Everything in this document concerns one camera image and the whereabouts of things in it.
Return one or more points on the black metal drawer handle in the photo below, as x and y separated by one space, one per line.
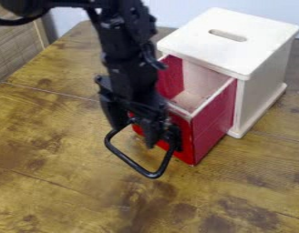
173 137

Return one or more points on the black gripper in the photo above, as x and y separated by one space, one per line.
129 92

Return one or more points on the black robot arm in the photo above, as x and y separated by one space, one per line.
126 26

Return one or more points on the white wooden box cabinet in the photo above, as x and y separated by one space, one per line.
242 46

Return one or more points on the red wooden drawer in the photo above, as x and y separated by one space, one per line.
202 104

